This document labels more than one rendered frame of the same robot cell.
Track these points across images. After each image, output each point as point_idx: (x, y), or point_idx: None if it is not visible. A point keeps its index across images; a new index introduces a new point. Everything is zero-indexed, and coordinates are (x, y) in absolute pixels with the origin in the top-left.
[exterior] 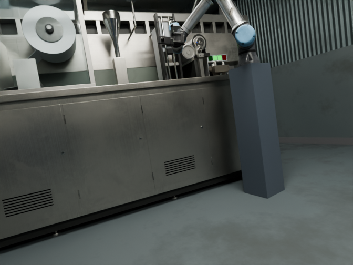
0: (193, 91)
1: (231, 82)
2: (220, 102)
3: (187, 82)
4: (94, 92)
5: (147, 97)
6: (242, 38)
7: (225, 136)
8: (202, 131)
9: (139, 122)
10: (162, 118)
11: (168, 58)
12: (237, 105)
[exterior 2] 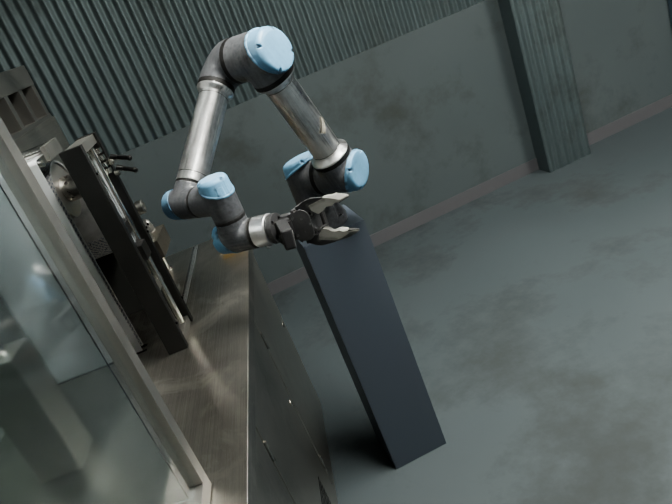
0: (254, 331)
1: (318, 270)
2: (267, 324)
3: (253, 314)
4: (256, 497)
5: (255, 409)
6: (359, 177)
7: (299, 392)
8: (294, 411)
9: (284, 490)
10: (280, 440)
11: (102, 273)
12: (345, 312)
